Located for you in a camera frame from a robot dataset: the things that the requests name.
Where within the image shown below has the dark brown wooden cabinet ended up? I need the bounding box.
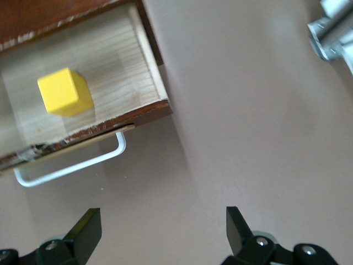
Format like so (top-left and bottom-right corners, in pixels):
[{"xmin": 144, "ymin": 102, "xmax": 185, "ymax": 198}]
[{"xmin": 0, "ymin": 0, "xmax": 166, "ymax": 67}]

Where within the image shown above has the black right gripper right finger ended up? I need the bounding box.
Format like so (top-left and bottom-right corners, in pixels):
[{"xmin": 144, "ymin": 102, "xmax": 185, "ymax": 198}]
[{"xmin": 220, "ymin": 206, "xmax": 339, "ymax": 265}]

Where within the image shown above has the large table cover sheet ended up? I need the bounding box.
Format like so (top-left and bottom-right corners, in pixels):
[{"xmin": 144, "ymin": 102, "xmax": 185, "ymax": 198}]
[{"xmin": 0, "ymin": 0, "xmax": 353, "ymax": 265}]

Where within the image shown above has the metal table edge bracket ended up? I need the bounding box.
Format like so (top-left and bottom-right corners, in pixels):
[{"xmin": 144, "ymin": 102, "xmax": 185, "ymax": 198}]
[{"xmin": 307, "ymin": 0, "xmax": 353, "ymax": 77}]

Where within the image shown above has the light wood drawer white handle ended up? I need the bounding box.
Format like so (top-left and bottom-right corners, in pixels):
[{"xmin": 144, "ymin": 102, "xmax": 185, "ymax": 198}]
[{"xmin": 0, "ymin": 2, "xmax": 174, "ymax": 188}]

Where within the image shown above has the yellow cube block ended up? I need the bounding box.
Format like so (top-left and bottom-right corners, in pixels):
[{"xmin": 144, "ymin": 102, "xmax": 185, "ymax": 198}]
[{"xmin": 37, "ymin": 67, "xmax": 94, "ymax": 117}]

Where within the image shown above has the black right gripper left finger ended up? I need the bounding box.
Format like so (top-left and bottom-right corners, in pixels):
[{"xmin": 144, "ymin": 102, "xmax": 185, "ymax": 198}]
[{"xmin": 0, "ymin": 208, "xmax": 103, "ymax": 265}]

